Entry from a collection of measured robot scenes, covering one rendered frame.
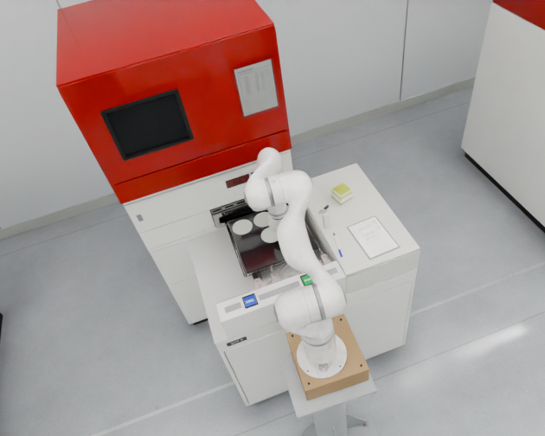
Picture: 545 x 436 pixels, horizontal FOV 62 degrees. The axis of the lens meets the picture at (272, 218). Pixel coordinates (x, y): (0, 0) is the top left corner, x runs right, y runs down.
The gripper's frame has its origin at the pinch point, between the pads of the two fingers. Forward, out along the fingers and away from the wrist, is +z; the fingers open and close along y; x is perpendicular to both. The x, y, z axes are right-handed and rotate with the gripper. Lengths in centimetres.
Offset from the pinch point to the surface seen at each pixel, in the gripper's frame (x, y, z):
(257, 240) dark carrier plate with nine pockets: -5.9, -11.0, 2.6
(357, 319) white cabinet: -9, 41, 36
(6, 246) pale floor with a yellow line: -30, -253, 92
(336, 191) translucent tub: 25.8, 16.8, -10.8
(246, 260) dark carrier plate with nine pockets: -18.2, -9.6, 2.6
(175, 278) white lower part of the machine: -25, -60, 36
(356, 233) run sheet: 10.5, 33.1, -4.3
